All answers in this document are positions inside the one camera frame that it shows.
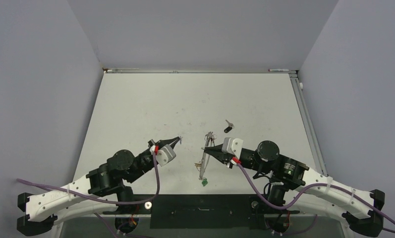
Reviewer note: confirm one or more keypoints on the metal key ring plate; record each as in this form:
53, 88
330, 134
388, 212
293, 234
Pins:
202, 164

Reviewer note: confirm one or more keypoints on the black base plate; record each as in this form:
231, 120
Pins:
210, 211

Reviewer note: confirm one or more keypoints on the aluminium frame rail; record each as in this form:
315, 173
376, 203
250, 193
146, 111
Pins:
307, 115

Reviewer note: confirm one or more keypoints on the black tagged key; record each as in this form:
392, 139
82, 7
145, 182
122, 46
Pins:
229, 127

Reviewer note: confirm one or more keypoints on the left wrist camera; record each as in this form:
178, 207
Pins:
163, 155

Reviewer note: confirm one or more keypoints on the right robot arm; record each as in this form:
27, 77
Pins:
297, 187

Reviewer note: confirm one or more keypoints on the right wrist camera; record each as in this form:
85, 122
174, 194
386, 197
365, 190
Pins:
233, 146

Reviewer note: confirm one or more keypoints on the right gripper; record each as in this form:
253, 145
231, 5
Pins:
216, 150

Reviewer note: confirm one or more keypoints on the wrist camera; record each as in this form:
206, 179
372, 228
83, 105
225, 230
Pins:
163, 155
233, 146

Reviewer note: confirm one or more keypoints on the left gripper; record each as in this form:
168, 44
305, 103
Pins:
171, 142

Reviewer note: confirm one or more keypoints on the red white marker pen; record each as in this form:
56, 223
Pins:
279, 70

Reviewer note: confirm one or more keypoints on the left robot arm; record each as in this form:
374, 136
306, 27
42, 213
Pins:
100, 190

